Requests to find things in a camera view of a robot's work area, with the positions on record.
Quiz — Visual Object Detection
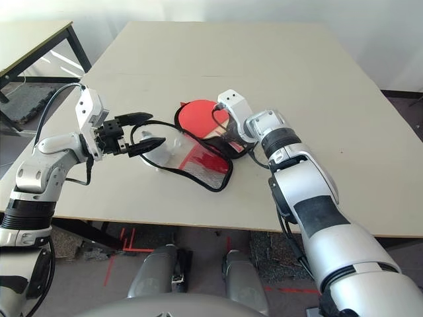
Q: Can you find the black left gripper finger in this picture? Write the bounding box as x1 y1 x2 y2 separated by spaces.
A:
114 112 154 127
127 137 166 159

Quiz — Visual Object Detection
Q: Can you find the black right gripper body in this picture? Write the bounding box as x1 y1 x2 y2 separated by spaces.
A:
227 120 249 149

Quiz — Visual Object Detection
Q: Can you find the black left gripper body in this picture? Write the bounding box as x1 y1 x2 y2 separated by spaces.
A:
95 118 130 157

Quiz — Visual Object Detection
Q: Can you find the red ping-pong paddle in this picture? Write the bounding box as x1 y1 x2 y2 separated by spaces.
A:
176 98 247 151

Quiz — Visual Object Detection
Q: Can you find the black red paddle case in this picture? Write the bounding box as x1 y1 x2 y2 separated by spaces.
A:
130 100 252 192

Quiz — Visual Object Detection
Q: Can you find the black foam floor mat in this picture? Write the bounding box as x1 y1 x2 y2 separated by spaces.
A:
0 86 62 133

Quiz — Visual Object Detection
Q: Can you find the black table base beam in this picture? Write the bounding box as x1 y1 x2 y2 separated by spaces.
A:
51 218 128 251

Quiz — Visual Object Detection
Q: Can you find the grey speckled floor mat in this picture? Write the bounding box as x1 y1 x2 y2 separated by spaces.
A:
49 227 116 262

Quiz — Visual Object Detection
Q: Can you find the black left robot foot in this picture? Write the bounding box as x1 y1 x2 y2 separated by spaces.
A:
171 250 194 293

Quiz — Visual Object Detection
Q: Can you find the dark speckled floor mat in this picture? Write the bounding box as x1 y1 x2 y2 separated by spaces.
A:
249 230 318 285

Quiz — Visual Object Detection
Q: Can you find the grey left robot leg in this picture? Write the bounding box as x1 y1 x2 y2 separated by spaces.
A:
127 244 176 300

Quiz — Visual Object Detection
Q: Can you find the grey robot leg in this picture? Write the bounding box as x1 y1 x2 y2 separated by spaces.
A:
224 250 270 315
127 244 176 300

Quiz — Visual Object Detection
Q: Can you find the grey right robot leg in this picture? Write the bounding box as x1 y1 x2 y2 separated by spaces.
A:
224 250 270 315

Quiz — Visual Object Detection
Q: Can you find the grey robot torso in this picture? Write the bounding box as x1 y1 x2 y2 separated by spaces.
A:
79 292 265 317

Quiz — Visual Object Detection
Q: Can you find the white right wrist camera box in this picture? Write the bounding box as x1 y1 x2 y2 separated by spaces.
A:
217 89 257 143

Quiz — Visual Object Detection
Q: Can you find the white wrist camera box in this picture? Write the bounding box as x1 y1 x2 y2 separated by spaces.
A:
75 86 110 161
217 89 257 143

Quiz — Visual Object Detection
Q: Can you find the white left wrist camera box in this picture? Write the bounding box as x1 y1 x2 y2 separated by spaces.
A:
75 86 110 161

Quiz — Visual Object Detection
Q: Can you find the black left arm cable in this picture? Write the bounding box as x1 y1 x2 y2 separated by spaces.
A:
26 82 94 314

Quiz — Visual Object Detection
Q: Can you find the side table with black frame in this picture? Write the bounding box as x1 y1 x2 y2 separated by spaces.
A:
0 21 93 106

